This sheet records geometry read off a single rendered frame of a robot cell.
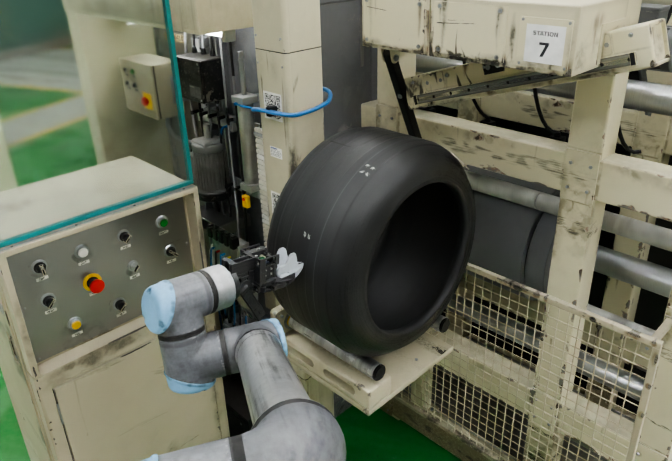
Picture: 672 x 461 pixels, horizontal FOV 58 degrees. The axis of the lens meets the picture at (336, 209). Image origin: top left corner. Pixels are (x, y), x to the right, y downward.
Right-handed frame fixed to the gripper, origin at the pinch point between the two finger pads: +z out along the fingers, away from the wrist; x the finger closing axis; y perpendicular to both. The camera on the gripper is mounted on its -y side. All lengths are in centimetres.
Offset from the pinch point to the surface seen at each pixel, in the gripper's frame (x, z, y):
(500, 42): -19, 41, 51
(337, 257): -8.8, 3.5, 4.9
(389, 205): -12.0, 15.9, 15.5
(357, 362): -5.2, 17.6, -30.3
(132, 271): 57, -12, -19
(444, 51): -4, 42, 48
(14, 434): 146, -26, -128
